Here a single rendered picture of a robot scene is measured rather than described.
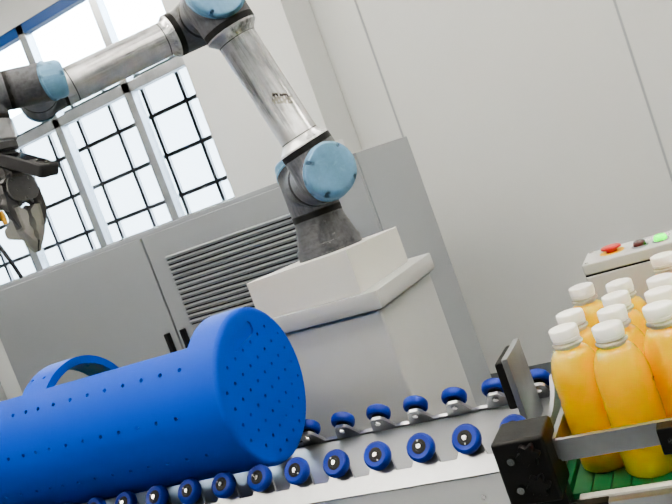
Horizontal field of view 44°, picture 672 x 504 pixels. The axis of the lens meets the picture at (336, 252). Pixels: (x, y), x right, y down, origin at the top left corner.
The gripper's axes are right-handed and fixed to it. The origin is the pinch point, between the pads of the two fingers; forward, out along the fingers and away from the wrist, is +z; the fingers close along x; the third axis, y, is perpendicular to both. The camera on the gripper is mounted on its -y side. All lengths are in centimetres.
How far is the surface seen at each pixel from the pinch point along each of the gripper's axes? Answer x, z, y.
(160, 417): 8.7, 34.6, -24.2
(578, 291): -16, 33, -91
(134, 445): 9.0, 38.6, -16.8
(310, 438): -15, 50, -36
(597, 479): 7, 54, -92
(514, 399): -4, 45, -80
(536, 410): -10, 49, -81
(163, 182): -285, -32, 191
